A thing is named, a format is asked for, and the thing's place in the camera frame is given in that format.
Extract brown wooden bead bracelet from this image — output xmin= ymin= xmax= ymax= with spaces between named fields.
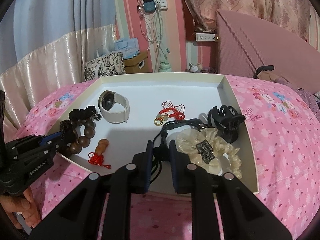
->
xmin=60 ymin=118 xmax=97 ymax=156

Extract wooden gourd red tassel charm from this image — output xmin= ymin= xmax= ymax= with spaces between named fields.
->
xmin=88 ymin=139 xmax=111 ymax=170

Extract black beaded scrunchie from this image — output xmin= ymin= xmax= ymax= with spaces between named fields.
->
xmin=68 ymin=106 xmax=101 ymax=121

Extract cream fabric scrunchie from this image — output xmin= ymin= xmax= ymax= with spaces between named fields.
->
xmin=175 ymin=128 xmax=242 ymax=179

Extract white strap wrist watch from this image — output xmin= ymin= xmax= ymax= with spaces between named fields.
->
xmin=98 ymin=90 xmax=130 ymax=124

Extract black cord bracelet bundle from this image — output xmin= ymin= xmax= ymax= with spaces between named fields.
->
xmin=150 ymin=118 xmax=208 ymax=183

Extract black plastic hair claw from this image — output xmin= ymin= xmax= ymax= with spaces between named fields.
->
xmin=207 ymin=105 xmax=246 ymax=144

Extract red knotted cord charm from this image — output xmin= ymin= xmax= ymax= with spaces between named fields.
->
xmin=153 ymin=100 xmax=185 ymax=126

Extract person's left hand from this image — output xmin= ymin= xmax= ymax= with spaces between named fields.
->
xmin=1 ymin=187 xmax=41 ymax=229

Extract pink floral bed sheet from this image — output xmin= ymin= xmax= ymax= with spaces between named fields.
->
xmin=15 ymin=74 xmax=320 ymax=240

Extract white shallow cardboard tray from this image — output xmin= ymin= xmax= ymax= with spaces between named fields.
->
xmin=46 ymin=72 xmax=259 ymax=196

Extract patterned paper gift bag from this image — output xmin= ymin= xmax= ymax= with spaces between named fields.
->
xmin=83 ymin=51 xmax=126 ymax=81

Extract blue and cream curtain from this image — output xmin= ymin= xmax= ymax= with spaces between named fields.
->
xmin=1 ymin=0 xmax=116 ymax=128

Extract brown cardboard storage box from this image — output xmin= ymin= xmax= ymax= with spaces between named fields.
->
xmin=124 ymin=51 xmax=149 ymax=74

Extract light blue gift bag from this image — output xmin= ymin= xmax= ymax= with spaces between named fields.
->
xmin=114 ymin=37 xmax=140 ymax=60

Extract purple dotted blanket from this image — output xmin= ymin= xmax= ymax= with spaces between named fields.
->
xmin=275 ymin=78 xmax=319 ymax=111

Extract mint green bottle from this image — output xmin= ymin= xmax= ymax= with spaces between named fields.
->
xmin=158 ymin=58 xmax=172 ymax=73

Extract pink padded headboard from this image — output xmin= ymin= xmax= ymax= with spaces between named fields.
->
xmin=216 ymin=9 xmax=319 ymax=93

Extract white power strip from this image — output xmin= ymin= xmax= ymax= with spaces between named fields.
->
xmin=195 ymin=33 xmax=217 ymax=42

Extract pink patterned curtain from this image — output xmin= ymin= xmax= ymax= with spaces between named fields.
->
xmin=184 ymin=0 xmax=311 ymax=41

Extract black bag strap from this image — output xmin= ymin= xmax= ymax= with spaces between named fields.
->
xmin=252 ymin=64 xmax=275 ymax=79

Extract white hanging charger cables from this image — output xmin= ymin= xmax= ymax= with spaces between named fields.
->
xmin=135 ymin=0 xmax=171 ymax=63

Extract teal charger on wall socket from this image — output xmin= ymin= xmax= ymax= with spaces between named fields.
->
xmin=143 ymin=0 xmax=156 ymax=14

